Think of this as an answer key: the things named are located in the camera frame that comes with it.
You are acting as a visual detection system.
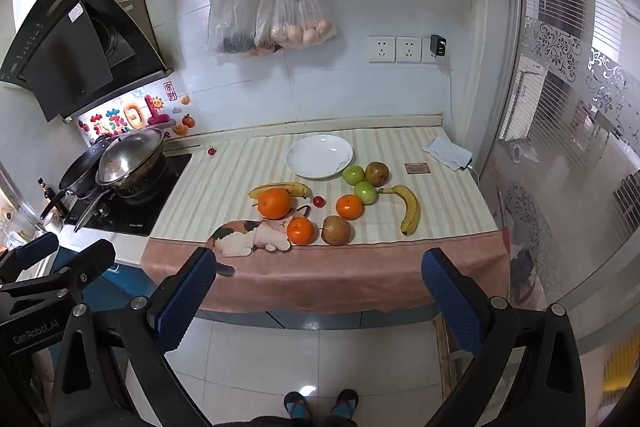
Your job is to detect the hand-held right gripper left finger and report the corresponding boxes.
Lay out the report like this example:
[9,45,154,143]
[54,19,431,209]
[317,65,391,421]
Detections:
[50,247,218,427]

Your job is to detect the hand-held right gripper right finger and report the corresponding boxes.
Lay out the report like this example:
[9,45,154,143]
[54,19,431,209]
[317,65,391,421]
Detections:
[421,248,587,427]

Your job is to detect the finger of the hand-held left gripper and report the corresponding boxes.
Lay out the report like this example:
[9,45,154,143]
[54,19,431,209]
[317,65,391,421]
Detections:
[0,239,117,305]
[0,232,60,282]

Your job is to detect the long yellow banana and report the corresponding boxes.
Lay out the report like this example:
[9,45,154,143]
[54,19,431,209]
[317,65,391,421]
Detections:
[378,185,421,236]

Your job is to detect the large orange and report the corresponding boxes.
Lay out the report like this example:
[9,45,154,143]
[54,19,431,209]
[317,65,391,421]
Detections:
[257,188,293,220]

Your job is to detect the small orange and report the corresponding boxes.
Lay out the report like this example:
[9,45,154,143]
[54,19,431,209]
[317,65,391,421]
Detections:
[286,217,317,246]
[335,194,364,221]

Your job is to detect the red apple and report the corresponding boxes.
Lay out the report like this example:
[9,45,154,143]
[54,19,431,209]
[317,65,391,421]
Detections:
[320,215,353,246]

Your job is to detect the brown pear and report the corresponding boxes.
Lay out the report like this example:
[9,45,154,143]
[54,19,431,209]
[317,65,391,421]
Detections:
[364,161,391,187]

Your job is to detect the short yellow banana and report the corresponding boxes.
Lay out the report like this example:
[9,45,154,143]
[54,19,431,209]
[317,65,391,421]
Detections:
[248,182,312,200]

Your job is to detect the white plate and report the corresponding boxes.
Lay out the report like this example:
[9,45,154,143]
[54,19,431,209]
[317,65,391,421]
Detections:
[285,134,354,180]

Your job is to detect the dark sauce bottle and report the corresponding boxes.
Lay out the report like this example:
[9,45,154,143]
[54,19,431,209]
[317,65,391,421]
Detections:
[37,177,57,208]

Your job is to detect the black gas stove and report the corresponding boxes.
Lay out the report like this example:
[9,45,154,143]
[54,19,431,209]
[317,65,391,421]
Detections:
[64,152,193,237]

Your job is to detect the cat-shaped cloth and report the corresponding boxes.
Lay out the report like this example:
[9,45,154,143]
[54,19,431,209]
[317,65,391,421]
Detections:
[206,205,313,277]

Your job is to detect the black frying pan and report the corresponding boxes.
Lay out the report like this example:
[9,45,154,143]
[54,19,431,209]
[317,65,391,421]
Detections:
[40,142,117,220]

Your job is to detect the striped table cloth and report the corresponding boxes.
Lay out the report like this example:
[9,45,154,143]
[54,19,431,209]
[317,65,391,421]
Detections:
[140,125,511,314]

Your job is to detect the wok with glass lid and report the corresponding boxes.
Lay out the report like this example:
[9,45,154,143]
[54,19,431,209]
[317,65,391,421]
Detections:
[74,128,169,234]

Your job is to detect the white paper towel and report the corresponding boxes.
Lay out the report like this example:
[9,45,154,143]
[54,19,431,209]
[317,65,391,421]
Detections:
[421,136,474,170]

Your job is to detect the person's right shoe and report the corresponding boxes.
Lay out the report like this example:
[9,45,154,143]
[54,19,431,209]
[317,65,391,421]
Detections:
[330,388,360,419]

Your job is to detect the person's shoe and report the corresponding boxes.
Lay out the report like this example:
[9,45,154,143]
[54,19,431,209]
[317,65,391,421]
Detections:
[283,390,314,421]
[330,388,360,419]

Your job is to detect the person's left shoe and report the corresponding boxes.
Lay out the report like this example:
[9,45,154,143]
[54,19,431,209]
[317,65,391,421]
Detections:
[283,390,314,421]

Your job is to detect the black range hood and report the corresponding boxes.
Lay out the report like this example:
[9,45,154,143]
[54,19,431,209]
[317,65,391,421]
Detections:
[0,0,174,124]

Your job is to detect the patterned glass sliding door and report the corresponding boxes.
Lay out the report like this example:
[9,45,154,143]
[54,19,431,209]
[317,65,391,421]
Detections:
[492,0,640,408]

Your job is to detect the plastic bag with dark contents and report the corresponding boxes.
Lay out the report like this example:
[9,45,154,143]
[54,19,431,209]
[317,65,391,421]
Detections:
[206,0,262,58]

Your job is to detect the plastic bag of eggs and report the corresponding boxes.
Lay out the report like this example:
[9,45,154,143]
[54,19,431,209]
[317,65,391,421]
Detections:
[254,0,337,51]

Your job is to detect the colourful wall stickers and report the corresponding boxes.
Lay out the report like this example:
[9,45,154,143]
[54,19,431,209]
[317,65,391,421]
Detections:
[77,79,197,140]

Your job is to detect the white wall socket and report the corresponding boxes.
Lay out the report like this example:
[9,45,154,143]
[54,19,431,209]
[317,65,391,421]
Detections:
[368,35,396,64]
[421,36,449,63]
[396,36,422,64]

